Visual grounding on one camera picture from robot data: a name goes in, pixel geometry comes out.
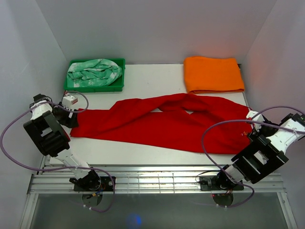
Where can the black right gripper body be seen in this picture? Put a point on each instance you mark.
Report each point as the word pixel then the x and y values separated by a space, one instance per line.
pixel 267 131

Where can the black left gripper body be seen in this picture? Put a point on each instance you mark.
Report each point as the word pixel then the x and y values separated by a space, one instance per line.
pixel 63 116

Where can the red trousers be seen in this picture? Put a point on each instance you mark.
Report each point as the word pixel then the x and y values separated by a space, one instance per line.
pixel 184 122

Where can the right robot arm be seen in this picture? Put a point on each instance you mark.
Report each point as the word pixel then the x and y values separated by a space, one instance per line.
pixel 264 154

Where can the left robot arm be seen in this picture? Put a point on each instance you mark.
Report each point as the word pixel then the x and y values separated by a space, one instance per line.
pixel 45 129

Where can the green white patterned trousers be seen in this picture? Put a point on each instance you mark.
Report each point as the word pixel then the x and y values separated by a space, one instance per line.
pixel 93 73

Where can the folded orange trousers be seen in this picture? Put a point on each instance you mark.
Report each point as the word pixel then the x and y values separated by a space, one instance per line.
pixel 212 75

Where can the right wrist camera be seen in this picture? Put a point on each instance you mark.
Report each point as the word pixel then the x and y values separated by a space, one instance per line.
pixel 255 116

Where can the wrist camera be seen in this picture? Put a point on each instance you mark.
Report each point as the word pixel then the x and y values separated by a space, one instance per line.
pixel 255 116
pixel 68 101

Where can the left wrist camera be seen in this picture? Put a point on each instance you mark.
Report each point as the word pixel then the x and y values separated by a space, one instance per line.
pixel 68 101

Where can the aluminium frame rail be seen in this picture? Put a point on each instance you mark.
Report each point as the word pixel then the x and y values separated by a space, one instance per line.
pixel 146 180

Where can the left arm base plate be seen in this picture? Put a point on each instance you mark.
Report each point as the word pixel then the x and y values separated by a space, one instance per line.
pixel 106 185

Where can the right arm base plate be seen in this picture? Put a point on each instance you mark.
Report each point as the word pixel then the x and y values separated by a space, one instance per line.
pixel 209 183

